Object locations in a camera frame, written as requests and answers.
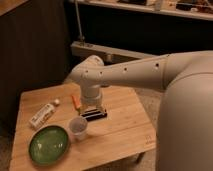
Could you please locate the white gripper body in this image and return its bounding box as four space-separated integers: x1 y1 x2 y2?
80 87 104 114

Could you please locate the orange pepper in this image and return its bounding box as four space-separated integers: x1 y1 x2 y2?
71 95 81 110

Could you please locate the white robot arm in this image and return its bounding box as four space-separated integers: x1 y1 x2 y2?
71 50 213 171

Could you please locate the green ceramic bowl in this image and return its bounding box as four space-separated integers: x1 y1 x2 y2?
28 125 70 166

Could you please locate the black rectangular box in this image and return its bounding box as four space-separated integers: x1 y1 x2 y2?
82 109 107 121

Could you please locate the clear plastic cup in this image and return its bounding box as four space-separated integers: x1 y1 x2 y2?
69 116 88 140

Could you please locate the metal pole stand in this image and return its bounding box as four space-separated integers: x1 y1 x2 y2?
70 0 153 63

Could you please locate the white tube bottle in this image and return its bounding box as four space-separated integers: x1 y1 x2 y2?
29 99 60 130

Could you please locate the wooden table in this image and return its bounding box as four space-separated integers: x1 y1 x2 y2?
9 83 156 171

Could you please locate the background shelf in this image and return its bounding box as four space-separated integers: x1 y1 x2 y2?
68 0 213 21

